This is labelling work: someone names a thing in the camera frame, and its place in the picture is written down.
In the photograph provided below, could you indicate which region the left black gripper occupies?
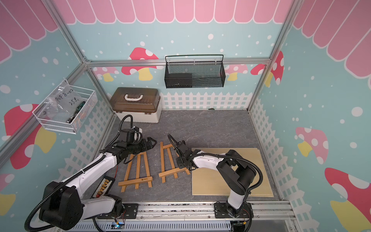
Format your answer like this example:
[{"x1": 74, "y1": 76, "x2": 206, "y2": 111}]
[{"x1": 127, "y1": 137, "x2": 157, "y2": 155}]

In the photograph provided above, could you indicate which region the wooden easel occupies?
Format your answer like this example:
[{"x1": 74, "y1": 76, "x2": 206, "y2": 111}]
[
  {"x1": 158, "y1": 142, "x2": 190, "y2": 183},
  {"x1": 117, "y1": 152, "x2": 153, "y2": 193}
]

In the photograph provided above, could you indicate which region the plywood board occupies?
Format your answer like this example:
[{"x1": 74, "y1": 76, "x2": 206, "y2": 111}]
[{"x1": 191, "y1": 147, "x2": 274, "y2": 198}]

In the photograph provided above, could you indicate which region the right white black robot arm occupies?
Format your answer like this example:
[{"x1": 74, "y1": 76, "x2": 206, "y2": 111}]
[{"x1": 169, "y1": 137, "x2": 263, "y2": 218}]

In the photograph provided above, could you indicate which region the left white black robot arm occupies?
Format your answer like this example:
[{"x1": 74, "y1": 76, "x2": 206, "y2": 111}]
[{"x1": 24, "y1": 124, "x2": 157, "y2": 232}]

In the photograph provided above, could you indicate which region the brown lid storage box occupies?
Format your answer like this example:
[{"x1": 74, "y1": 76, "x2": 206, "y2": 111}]
[{"x1": 110, "y1": 87, "x2": 162, "y2": 123}]

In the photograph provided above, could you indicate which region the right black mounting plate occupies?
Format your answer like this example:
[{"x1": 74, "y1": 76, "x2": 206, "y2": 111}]
[{"x1": 214, "y1": 202, "x2": 254, "y2": 219}]

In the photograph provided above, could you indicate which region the black mounting plate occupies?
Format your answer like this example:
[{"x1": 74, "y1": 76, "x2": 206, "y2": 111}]
[
  {"x1": 98, "y1": 203, "x2": 139, "y2": 219},
  {"x1": 214, "y1": 202, "x2": 254, "y2": 219}
]

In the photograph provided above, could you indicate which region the black box in basket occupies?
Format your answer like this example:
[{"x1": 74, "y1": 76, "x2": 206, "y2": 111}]
[{"x1": 165, "y1": 73, "x2": 193, "y2": 89}]

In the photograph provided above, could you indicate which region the black tray of bits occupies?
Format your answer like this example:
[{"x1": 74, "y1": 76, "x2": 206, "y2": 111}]
[{"x1": 91, "y1": 176, "x2": 115, "y2": 198}]

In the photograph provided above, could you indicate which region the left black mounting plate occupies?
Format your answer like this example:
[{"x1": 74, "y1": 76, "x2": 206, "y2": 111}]
[{"x1": 98, "y1": 203, "x2": 139, "y2": 219}]

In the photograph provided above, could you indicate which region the green circuit board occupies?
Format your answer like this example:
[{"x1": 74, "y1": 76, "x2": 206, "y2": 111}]
[{"x1": 111, "y1": 222, "x2": 125, "y2": 230}]

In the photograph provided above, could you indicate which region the clear plastic labelled bag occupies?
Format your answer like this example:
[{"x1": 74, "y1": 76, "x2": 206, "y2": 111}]
[{"x1": 43, "y1": 80, "x2": 85, "y2": 119}]

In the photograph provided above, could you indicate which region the black mesh wall basket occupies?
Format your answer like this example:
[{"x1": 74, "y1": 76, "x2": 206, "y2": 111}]
[{"x1": 165, "y1": 54, "x2": 226, "y2": 89}]

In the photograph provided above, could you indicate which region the white wire wall basket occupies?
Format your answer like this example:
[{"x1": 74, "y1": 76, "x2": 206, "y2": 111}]
[{"x1": 32, "y1": 79, "x2": 98, "y2": 134}]

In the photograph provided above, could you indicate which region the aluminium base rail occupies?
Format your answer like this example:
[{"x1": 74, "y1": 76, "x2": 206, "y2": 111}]
[{"x1": 53, "y1": 201, "x2": 296, "y2": 232}]

